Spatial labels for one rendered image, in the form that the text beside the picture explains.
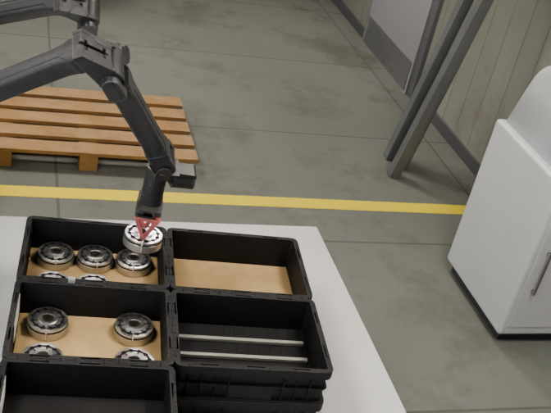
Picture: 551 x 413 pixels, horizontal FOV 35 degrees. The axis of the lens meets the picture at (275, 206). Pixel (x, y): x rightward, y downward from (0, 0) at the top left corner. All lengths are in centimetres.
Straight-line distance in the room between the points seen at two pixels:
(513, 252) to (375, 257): 78
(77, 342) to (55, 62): 79
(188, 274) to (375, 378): 63
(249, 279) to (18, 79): 104
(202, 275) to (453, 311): 191
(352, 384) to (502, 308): 164
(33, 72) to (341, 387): 125
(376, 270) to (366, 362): 175
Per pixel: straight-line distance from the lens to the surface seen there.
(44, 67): 187
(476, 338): 414
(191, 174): 223
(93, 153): 463
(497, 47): 553
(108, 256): 256
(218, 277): 260
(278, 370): 217
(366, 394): 254
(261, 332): 243
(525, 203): 393
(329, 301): 283
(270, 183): 485
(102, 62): 184
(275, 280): 263
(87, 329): 235
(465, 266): 435
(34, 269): 254
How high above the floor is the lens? 234
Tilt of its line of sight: 30 degrees down
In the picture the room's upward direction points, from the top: 13 degrees clockwise
